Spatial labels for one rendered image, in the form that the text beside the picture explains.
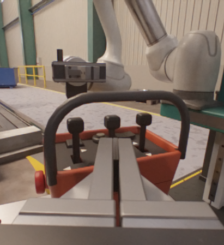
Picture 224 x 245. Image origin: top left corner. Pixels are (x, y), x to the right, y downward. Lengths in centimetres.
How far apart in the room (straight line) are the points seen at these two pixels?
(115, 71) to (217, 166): 62
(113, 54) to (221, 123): 43
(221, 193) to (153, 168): 74
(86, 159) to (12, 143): 120
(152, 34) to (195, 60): 26
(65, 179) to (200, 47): 63
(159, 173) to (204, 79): 50
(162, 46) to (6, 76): 917
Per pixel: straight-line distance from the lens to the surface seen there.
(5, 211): 38
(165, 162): 27
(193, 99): 72
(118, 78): 65
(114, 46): 68
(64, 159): 27
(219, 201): 100
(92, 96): 19
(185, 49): 73
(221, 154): 91
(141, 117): 28
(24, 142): 146
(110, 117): 25
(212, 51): 74
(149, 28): 87
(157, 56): 86
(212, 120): 67
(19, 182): 116
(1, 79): 979
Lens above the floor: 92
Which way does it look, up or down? 16 degrees down
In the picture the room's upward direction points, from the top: 2 degrees clockwise
